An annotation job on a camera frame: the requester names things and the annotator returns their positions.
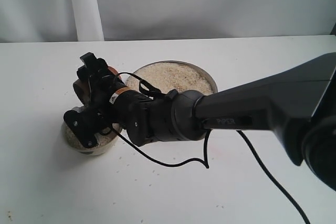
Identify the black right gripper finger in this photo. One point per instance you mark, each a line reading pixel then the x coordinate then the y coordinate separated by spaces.
pixel 93 68

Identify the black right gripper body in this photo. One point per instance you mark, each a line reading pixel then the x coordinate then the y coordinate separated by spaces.
pixel 120 110

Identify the brown wooden cup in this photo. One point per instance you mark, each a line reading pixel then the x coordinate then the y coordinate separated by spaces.
pixel 100 92

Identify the white ceramic rice bowl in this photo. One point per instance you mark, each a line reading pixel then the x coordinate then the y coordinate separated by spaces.
pixel 96 151

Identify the round steel rice tray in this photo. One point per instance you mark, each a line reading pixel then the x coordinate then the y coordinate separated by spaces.
pixel 178 75

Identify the white backdrop curtain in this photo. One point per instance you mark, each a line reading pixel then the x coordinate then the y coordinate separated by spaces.
pixel 99 20

